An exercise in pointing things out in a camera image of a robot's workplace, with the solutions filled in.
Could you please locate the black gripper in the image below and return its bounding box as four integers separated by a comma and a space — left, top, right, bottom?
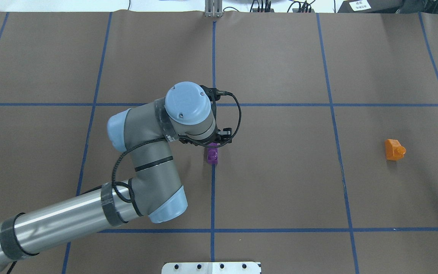
179, 127, 232, 148

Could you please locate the purple trapezoid block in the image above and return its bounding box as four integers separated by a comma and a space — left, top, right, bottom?
206, 143, 219, 166

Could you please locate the orange trapezoid block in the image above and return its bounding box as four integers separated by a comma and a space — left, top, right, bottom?
384, 139, 406, 161

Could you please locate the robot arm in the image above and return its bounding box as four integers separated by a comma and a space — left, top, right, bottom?
0, 81, 240, 273

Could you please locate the aluminium frame post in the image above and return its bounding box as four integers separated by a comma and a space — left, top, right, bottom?
205, 0, 224, 18

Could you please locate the white camera mast pedestal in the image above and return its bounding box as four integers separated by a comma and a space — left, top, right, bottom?
161, 261, 262, 274

